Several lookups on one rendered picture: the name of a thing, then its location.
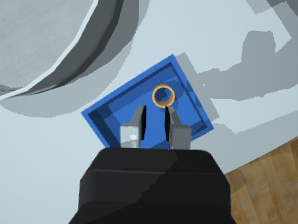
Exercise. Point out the bronze bushing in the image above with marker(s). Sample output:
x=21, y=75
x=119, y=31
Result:
x=166, y=103

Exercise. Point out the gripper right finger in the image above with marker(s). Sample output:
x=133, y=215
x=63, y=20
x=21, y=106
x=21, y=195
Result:
x=178, y=135

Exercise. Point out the blue crate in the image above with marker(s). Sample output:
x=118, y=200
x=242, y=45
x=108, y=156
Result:
x=106, y=120

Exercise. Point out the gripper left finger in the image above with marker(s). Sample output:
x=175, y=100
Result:
x=132, y=133

